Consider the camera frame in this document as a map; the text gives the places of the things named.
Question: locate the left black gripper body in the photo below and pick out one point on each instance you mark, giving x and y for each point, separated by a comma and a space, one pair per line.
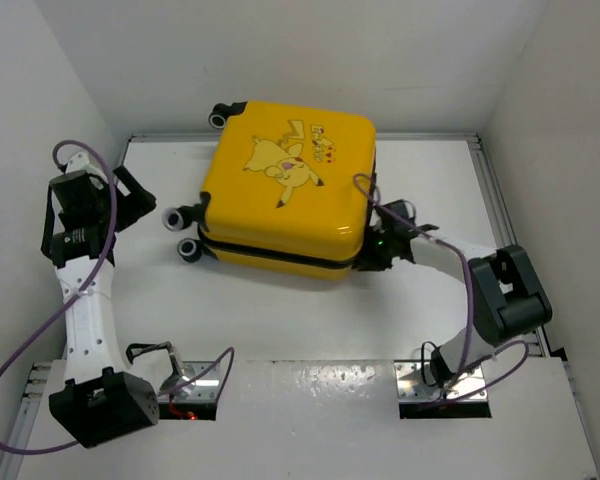
131, 207

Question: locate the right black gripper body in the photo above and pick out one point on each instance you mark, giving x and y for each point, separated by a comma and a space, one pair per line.
376, 251

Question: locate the yellow suitcase with dark lining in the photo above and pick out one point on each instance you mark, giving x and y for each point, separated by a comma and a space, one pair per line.
279, 193

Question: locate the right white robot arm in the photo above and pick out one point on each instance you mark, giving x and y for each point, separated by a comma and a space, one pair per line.
504, 295

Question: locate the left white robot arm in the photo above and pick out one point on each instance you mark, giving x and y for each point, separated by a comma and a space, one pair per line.
108, 392

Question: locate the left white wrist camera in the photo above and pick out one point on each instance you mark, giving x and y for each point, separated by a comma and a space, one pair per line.
83, 161

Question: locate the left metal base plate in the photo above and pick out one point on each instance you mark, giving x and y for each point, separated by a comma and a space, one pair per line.
203, 390

